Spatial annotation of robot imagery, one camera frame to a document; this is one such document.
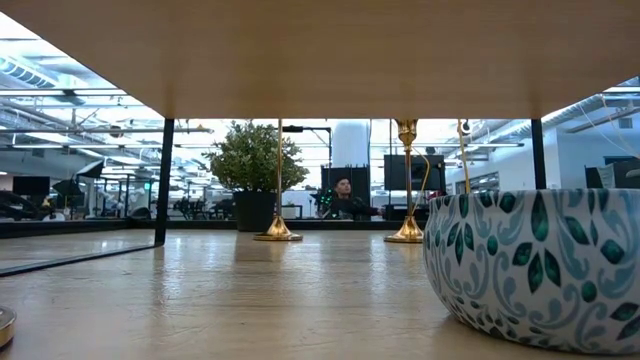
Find black wall monitor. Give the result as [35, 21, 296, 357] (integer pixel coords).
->
[383, 153, 446, 192]

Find thick yellow hanging cable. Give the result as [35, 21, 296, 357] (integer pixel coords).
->
[456, 118, 474, 195]

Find pale green candle teal tin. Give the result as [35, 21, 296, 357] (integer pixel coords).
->
[422, 188, 640, 357]

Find wooden riser shelf black legs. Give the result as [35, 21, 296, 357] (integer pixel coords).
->
[0, 0, 640, 279]

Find small black monitor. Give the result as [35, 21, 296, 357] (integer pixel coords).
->
[12, 175, 51, 197]

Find medium gold candlestick holder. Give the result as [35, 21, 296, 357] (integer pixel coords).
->
[383, 118, 426, 245]

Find thin yellow hanging cable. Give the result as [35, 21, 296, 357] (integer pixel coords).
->
[410, 145, 432, 217]

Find black photo softbox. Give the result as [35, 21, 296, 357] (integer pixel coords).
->
[74, 159, 106, 181]
[52, 178, 85, 199]

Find tall gold candlestick holder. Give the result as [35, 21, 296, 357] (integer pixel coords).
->
[253, 118, 304, 243]

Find short gold candlestick holder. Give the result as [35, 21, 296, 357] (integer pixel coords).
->
[0, 305, 18, 349]

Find potted green plant black pot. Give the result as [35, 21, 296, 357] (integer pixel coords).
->
[202, 119, 310, 233]

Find black aluminium table frame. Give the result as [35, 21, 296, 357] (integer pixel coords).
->
[0, 218, 431, 239]

